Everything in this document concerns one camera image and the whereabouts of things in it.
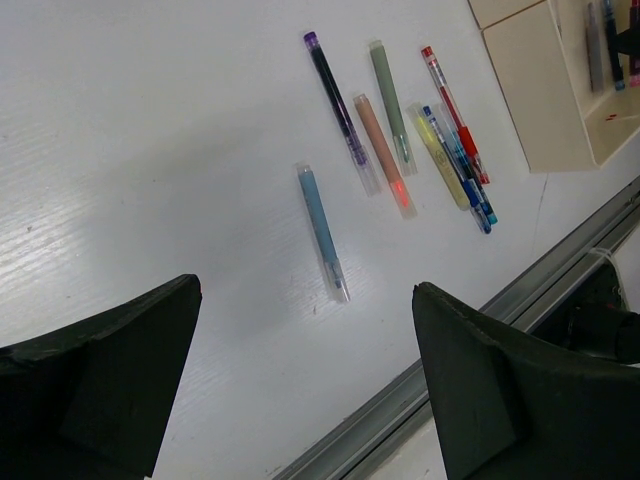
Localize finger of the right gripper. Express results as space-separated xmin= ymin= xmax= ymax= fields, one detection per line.
xmin=616 ymin=0 xmax=640 ymax=55

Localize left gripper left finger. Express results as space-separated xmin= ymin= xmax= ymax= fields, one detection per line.
xmin=1 ymin=274 xmax=202 ymax=479

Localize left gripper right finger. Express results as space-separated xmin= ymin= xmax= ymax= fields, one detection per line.
xmin=412 ymin=282 xmax=639 ymax=479

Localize magenta clear-cap pen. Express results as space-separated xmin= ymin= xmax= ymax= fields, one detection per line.
xmin=629 ymin=55 xmax=640 ymax=88

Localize grey purple clear pen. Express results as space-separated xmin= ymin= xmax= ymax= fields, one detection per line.
xmin=585 ymin=1 xmax=604 ymax=93

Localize blue clear-cap pen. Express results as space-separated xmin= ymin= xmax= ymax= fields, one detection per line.
xmin=602 ymin=0 xmax=625 ymax=91

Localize light blue clear pen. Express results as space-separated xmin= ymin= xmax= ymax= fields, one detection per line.
xmin=295 ymin=163 xmax=350 ymax=303

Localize violet clear-cap pen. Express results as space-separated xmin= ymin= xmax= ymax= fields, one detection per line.
xmin=303 ymin=31 xmax=381 ymax=197

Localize beige divided organizer tray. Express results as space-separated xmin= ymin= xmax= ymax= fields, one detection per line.
xmin=469 ymin=1 xmax=639 ymax=173

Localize red gel pen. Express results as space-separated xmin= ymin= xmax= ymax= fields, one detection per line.
xmin=421 ymin=46 xmax=490 ymax=185

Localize cyan clear pen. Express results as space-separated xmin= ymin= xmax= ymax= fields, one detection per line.
xmin=435 ymin=103 xmax=498 ymax=225

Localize dark blue gel pen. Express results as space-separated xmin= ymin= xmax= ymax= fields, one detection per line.
xmin=422 ymin=106 xmax=492 ymax=234

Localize yellow clear pen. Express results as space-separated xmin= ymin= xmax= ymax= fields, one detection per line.
xmin=407 ymin=103 xmax=470 ymax=211

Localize orange clear-cap pen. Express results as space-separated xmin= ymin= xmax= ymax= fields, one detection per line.
xmin=353 ymin=94 xmax=417 ymax=220

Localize olive green clear pen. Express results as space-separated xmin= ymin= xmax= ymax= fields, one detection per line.
xmin=369 ymin=40 xmax=417 ymax=176

